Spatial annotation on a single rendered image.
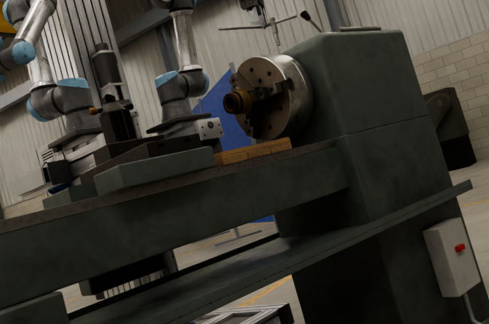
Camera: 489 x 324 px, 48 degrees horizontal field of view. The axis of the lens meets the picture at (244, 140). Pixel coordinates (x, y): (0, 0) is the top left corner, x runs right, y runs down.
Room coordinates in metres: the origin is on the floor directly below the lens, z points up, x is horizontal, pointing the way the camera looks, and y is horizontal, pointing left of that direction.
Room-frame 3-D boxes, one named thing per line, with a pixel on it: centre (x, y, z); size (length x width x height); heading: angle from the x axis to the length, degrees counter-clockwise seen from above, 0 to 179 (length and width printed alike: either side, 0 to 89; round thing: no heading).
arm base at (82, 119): (2.19, 0.60, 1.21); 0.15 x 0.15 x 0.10
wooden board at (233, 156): (1.87, 0.09, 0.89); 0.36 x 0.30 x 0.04; 42
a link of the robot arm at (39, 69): (2.23, 0.73, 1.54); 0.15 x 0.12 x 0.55; 70
